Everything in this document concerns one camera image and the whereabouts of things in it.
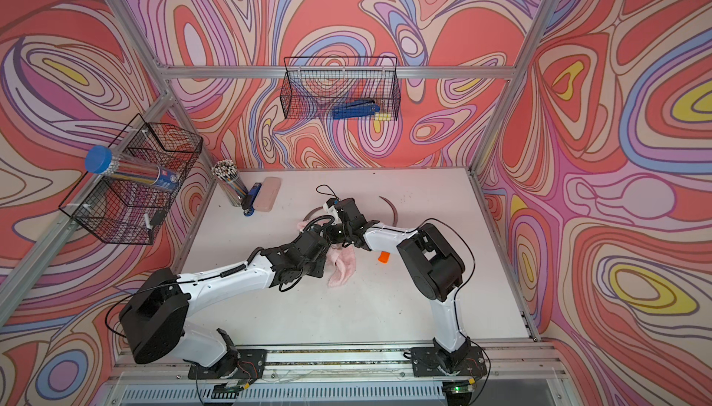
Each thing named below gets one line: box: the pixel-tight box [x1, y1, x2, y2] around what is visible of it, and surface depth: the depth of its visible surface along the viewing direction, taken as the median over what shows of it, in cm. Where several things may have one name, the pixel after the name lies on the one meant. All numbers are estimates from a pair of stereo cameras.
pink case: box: [253, 176, 282, 213], surface depth 110 cm
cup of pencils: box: [211, 159, 249, 207], surface depth 100 cm
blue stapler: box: [241, 182, 263, 217], surface depth 107 cm
